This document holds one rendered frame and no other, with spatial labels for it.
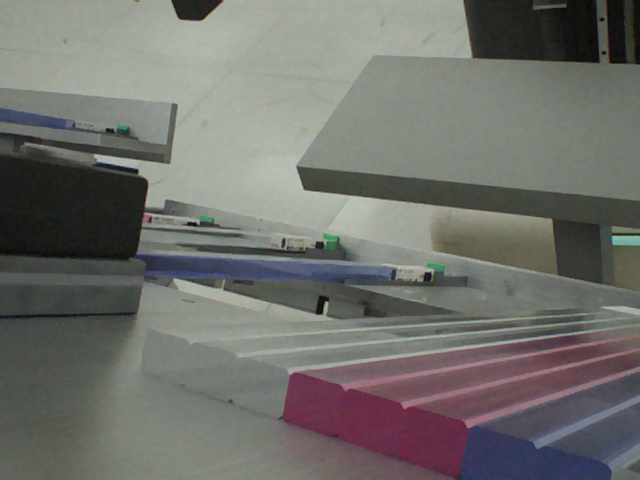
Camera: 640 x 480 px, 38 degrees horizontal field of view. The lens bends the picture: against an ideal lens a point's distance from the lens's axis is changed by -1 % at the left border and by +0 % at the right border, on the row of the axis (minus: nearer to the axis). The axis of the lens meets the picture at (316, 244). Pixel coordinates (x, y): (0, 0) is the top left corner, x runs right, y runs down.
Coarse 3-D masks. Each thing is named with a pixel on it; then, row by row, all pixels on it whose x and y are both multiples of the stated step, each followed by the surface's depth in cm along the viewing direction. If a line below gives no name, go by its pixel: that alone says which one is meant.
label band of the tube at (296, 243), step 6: (282, 234) 72; (288, 240) 71; (294, 240) 72; (300, 240) 73; (306, 240) 74; (312, 240) 74; (318, 240) 75; (324, 240) 76; (288, 246) 72; (294, 246) 72; (300, 246) 73; (306, 246) 74; (312, 246) 75; (318, 246) 75; (324, 246) 76
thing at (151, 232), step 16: (144, 224) 57; (160, 224) 60; (144, 240) 57; (160, 240) 59; (176, 240) 60; (192, 240) 61; (208, 240) 63; (224, 240) 64; (240, 240) 66; (256, 240) 68; (272, 240) 70
